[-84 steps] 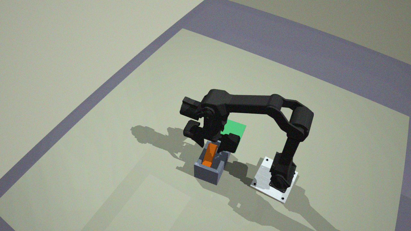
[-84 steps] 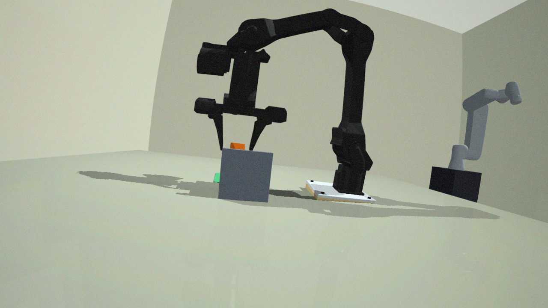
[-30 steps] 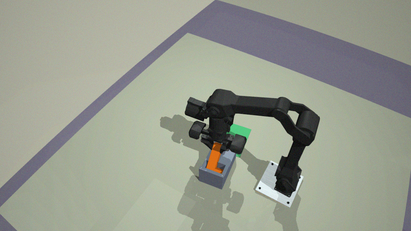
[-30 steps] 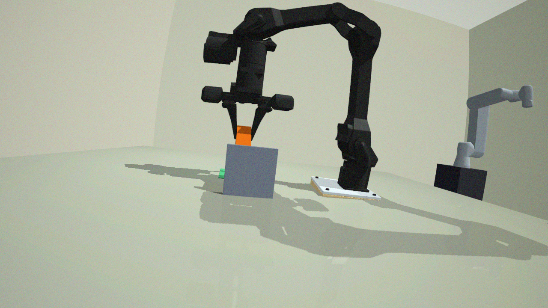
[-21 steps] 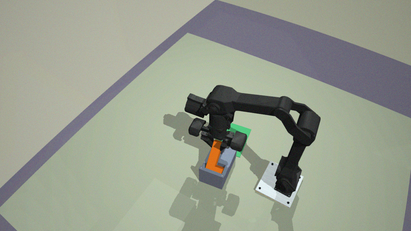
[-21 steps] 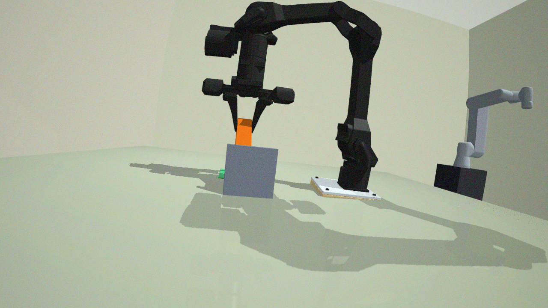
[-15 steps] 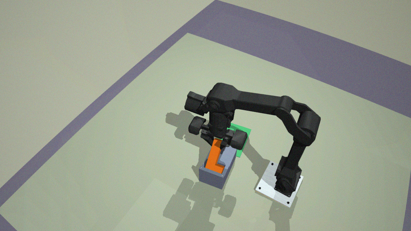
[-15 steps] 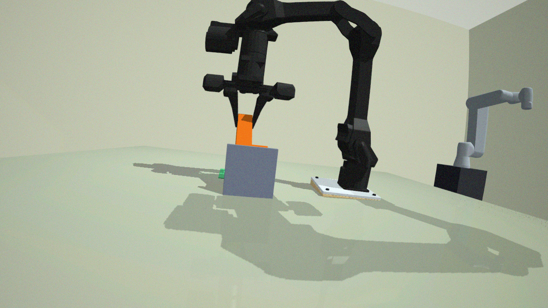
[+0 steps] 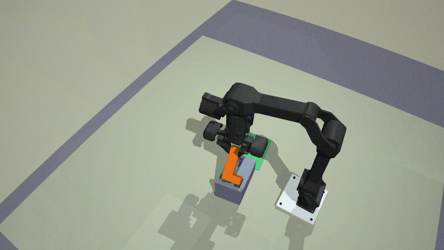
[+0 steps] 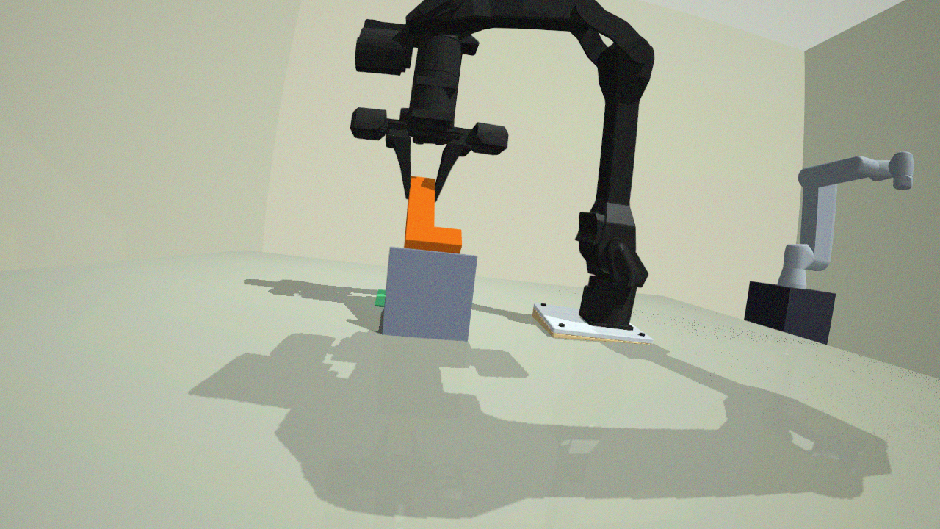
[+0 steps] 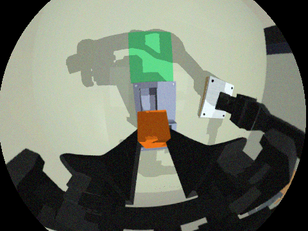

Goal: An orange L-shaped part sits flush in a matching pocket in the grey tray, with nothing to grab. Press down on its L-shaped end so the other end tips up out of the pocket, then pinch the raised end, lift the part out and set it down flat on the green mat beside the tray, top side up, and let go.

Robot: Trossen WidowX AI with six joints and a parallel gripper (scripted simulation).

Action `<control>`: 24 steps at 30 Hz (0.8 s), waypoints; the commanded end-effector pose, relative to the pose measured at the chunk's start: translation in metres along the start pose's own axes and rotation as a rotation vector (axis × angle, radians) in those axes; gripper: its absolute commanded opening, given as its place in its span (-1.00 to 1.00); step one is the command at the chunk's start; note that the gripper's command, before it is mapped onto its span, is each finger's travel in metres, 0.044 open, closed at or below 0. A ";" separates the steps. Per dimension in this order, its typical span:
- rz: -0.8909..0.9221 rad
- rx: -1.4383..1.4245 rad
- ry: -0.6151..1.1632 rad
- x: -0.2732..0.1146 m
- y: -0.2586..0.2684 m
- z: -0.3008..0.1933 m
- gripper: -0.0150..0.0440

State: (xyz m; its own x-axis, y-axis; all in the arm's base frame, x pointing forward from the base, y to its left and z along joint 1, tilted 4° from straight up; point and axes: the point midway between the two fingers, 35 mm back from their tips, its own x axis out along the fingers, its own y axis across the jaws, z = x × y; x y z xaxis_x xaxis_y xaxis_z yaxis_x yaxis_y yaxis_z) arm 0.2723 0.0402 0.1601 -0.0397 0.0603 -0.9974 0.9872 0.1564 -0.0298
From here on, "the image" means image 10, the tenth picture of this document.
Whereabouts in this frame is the orange l-shaped part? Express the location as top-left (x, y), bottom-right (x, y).
top-left (404, 176), bottom-right (462, 253)

